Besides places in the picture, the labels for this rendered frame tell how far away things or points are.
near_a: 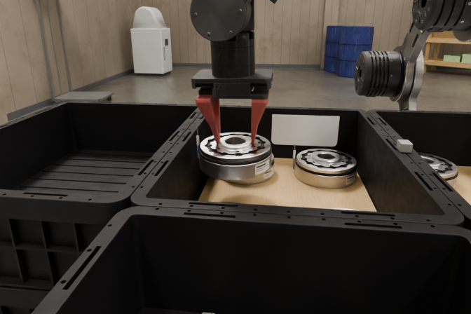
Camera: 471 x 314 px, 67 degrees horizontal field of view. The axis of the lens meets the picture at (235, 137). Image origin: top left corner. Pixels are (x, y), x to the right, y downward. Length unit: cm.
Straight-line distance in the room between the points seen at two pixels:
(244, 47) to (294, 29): 812
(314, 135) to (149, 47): 670
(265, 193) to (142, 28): 689
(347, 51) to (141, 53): 400
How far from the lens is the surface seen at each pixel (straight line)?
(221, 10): 37
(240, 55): 45
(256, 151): 48
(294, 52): 859
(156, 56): 726
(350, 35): 730
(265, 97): 45
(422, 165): 46
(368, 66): 145
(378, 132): 57
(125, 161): 72
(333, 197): 57
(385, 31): 893
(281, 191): 57
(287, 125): 68
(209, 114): 47
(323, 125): 69
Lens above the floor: 109
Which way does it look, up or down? 18 degrees down
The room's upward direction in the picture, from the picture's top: straight up
